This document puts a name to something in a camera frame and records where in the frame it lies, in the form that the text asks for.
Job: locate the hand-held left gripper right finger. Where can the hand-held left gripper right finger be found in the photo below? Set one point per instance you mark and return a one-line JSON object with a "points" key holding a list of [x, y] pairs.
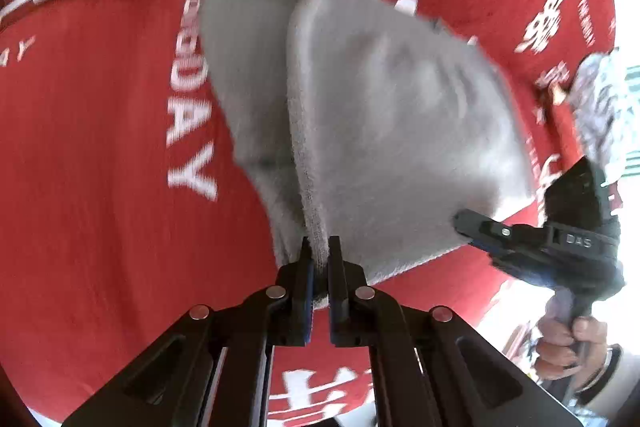
{"points": [[336, 307]]}

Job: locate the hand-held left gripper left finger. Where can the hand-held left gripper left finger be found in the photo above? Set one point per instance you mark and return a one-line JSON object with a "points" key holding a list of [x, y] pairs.
{"points": [[309, 302]]}

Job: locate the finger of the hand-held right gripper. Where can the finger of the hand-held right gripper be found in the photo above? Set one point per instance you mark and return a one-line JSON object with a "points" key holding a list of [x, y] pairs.
{"points": [[492, 229], [520, 264]]}

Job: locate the grey sweater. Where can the grey sweater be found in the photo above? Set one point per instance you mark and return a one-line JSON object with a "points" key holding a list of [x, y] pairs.
{"points": [[400, 132]]}

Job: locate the person's right hand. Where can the person's right hand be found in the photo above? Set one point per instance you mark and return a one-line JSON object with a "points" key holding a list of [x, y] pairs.
{"points": [[562, 347]]}

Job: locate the white patterned cloth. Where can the white patterned cloth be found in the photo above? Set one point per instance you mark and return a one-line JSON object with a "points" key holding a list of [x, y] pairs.
{"points": [[607, 107]]}

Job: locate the red printed blanket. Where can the red printed blanket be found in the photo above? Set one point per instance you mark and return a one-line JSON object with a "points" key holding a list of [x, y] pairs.
{"points": [[100, 157]]}

